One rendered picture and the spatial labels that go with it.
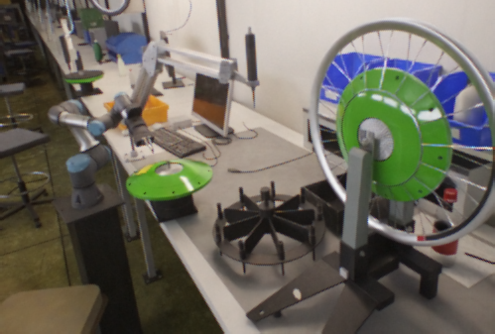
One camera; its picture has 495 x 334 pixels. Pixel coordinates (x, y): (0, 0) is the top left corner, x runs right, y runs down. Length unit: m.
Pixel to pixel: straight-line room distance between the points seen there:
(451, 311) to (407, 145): 0.47
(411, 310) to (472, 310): 0.14
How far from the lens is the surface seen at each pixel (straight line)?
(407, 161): 0.92
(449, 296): 1.24
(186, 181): 1.42
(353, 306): 1.04
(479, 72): 0.84
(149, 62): 1.80
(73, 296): 1.81
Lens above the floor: 1.71
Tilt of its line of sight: 22 degrees down
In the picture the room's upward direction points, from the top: 4 degrees counter-clockwise
